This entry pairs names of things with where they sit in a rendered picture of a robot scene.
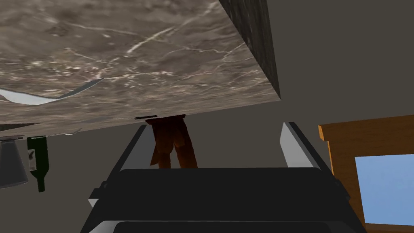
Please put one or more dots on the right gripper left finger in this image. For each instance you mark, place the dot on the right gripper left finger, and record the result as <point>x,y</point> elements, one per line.
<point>134,152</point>

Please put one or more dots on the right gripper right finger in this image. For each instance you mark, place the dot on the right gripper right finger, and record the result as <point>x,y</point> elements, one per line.
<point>296,149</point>

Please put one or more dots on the brown rough tall object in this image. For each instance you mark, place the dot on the brown rough tall object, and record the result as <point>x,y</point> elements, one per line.
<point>173,142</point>

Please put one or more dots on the wooden framed window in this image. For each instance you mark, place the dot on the wooden framed window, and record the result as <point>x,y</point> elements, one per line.
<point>343,161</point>

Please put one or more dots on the silver fork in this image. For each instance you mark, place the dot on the silver fork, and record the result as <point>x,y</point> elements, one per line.
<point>68,133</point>

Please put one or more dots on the dark green bottle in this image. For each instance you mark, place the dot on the dark green bottle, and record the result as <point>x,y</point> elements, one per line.
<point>38,161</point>

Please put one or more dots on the grey cup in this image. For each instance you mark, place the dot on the grey cup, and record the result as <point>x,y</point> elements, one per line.
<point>11,165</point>

